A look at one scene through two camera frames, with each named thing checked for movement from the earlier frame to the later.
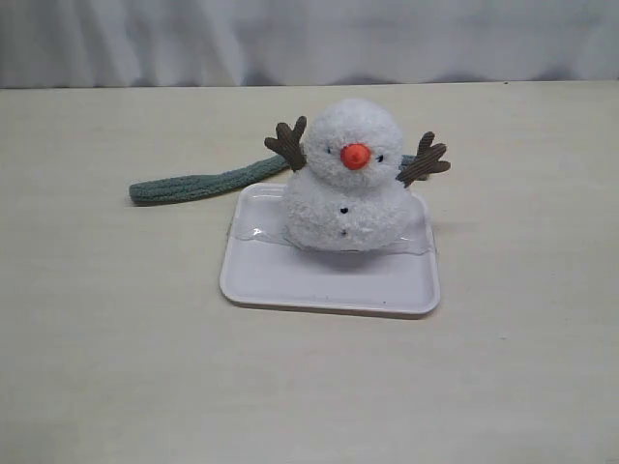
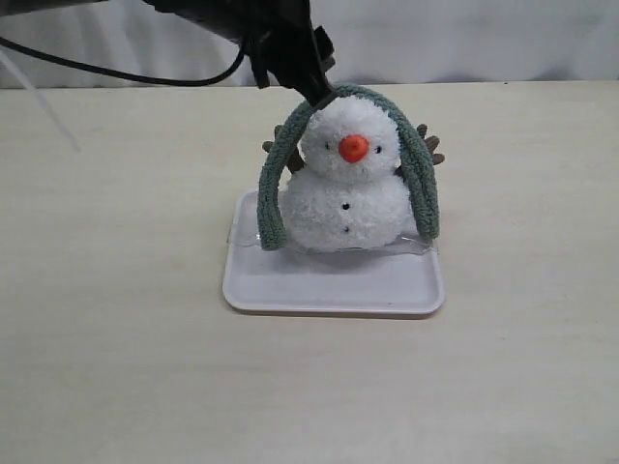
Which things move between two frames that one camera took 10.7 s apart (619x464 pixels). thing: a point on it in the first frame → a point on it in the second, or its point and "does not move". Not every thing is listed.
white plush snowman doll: (349, 196) does not move
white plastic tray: (262, 265) does not move
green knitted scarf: (186, 184) → (284, 140)
